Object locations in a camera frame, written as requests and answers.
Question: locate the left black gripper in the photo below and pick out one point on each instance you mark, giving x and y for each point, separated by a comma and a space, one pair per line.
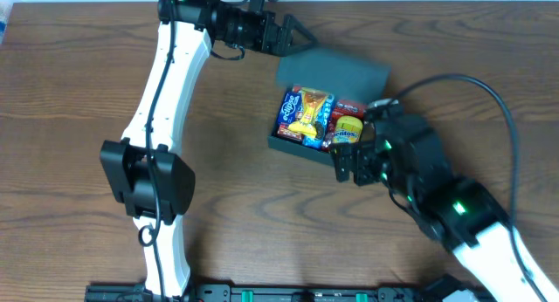
282, 38

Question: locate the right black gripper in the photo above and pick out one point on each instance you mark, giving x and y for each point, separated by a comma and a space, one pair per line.
350, 163

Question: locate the yellow round candy container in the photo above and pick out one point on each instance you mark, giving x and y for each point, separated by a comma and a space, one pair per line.
348, 129

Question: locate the blue oreo cookie pack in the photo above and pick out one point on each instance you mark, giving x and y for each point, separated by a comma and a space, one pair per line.
320, 124

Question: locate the red hacks sweets bag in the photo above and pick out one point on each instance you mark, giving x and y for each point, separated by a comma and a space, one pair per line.
341, 108

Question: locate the yellow peanut butter snack packet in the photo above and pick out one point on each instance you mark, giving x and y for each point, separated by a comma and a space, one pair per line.
312, 101

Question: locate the blue eclipse mint box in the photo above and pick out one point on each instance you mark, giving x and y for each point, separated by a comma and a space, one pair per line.
290, 106

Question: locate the dark green box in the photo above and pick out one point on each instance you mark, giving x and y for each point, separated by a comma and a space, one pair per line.
346, 76

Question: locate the red hello panda box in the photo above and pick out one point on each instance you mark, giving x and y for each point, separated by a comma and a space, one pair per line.
285, 133

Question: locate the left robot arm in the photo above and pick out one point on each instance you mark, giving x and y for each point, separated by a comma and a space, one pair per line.
144, 168

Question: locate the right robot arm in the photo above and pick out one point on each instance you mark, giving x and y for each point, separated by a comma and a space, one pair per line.
406, 155

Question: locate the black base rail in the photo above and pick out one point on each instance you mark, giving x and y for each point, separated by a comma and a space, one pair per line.
446, 288

